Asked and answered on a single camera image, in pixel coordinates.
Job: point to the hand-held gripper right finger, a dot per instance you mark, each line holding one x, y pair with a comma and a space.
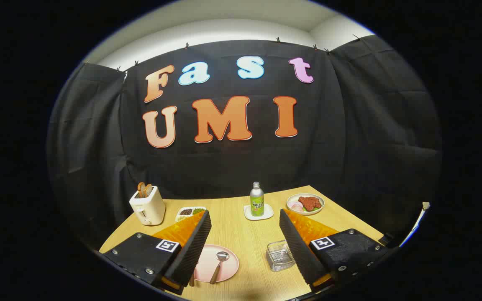
297, 246

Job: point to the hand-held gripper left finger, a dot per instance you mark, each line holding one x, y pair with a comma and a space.
191, 246

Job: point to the pink round plate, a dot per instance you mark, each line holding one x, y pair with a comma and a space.
207, 267

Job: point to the white divided snack tray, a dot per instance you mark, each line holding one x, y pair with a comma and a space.
191, 216

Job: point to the pile of dark red beans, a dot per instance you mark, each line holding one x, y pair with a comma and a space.
185, 212

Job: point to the pink ham slices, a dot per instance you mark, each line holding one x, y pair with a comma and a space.
295, 205

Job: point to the green lettuce leaf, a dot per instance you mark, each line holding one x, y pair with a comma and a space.
315, 209

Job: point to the white square coaster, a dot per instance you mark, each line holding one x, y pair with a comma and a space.
268, 214

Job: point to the red-brown meat cutlet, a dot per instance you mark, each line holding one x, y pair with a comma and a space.
310, 202

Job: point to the white oval food plate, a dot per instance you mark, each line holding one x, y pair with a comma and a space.
293, 197

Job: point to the cream white toaster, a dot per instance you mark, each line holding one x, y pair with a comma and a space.
149, 211

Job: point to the green soda bottle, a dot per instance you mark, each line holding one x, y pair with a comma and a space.
257, 200

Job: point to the toasted bread slice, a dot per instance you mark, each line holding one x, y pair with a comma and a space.
140, 190
147, 190

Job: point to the black table clamp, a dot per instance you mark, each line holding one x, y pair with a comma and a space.
386, 239

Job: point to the black backdrop cloth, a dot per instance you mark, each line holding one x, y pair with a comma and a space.
232, 167

